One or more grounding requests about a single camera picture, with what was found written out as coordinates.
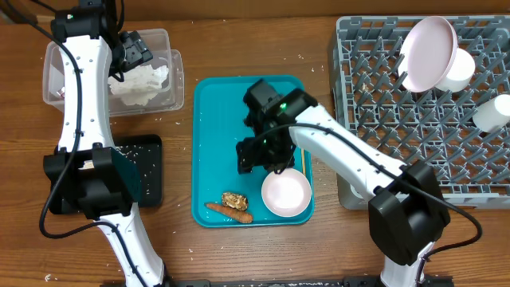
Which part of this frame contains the wooden chopstick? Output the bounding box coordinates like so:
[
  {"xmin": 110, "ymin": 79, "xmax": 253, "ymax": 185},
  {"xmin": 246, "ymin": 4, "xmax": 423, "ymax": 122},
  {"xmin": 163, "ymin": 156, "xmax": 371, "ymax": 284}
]
[{"xmin": 300, "ymin": 149, "xmax": 307, "ymax": 177}]

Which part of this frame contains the white napkin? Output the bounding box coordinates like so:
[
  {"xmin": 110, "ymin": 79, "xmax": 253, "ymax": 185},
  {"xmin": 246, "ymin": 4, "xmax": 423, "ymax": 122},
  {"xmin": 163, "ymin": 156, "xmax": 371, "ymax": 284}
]
[{"xmin": 108, "ymin": 65, "xmax": 169, "ymax": 106}]

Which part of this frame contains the brown food scrap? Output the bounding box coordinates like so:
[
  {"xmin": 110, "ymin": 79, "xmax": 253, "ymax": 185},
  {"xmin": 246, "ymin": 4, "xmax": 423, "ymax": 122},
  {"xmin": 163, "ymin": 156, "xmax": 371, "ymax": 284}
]
[{"xmin": 222, "ymin": 192, "xmax": 249, "ymax": 211}]

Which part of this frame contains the orange carrot piece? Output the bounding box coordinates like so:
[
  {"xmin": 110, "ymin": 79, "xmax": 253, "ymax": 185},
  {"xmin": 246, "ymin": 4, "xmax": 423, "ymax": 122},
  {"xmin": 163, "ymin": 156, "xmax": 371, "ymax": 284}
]
[{"xmin": 205, "ymin": 202, "xmax": 253, "ymax": 224}]

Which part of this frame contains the red snack wrapper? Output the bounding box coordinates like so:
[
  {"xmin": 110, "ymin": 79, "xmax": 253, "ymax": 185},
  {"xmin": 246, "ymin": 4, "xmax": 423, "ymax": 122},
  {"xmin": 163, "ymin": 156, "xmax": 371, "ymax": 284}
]
[{"xmin": 57, "ymin": 88, "xmax": 65, "ymax": 98}]

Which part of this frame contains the large white plate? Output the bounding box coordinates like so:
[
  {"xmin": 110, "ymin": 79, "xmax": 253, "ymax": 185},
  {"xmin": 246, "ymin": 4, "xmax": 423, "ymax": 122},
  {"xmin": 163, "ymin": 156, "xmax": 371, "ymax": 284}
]
[{"xmin": 398, "ymin": 16, "xmax": 458, "ymax": 92}]

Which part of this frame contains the white cup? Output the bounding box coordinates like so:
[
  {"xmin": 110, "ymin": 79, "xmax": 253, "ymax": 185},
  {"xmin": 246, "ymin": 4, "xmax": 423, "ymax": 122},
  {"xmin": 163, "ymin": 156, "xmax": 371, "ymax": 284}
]
[{"xmin": 473, "ymin": 94, "xmax": 510, "ymax": 133}]

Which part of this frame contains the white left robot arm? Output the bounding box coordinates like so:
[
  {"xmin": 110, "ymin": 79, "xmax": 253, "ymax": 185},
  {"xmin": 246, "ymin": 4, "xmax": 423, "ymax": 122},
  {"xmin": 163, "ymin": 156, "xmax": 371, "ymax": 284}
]
[{"xmin": 39, "ymin": 0, "xmax": 171, "ymax": 286}]

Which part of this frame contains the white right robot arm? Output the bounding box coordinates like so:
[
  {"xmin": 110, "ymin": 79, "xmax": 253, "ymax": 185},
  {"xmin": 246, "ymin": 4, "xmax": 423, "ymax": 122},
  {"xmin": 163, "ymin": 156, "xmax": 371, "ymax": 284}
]
[{"xmin": 236, "ymin": 80, "xmax": 450, "ymax": 286}]

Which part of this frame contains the black waste tray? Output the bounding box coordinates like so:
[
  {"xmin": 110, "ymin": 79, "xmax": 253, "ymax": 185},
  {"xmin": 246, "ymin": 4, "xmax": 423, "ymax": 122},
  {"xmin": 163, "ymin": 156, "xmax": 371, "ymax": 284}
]
[{"xmin": 43, "ymin": 134, "xmax": 163, "ymax": 214}]

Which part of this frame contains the grey dishwasher rack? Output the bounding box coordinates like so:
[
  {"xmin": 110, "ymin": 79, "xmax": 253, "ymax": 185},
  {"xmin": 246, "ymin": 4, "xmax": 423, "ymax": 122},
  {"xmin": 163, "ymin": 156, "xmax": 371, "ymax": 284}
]
[{"xmin": 329, "ymin": 15, "xmax": 509, "ymax": 209}]

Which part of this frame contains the clear plastic bin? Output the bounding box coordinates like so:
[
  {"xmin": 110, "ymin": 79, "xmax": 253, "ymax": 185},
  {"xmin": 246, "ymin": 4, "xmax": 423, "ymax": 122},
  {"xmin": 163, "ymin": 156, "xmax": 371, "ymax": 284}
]
[{"xmin": 42, "ymin": 29, "xmax": 184, "ymax": 116}]

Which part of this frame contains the teal plastic tray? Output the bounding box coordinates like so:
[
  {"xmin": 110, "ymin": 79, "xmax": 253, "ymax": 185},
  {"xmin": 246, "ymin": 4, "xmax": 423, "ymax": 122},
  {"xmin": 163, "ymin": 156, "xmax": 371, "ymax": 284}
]
[{"xmin": 191, "ymin": 75, "xmax": 314, "ymax": 228}]

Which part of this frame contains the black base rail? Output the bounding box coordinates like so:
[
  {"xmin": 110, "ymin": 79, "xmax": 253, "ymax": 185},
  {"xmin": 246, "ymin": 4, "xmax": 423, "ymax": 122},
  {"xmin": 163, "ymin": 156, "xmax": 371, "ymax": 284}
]
[{"xmin": 99, "ymin": 277, "xmax": 455, "ymax": 287}]

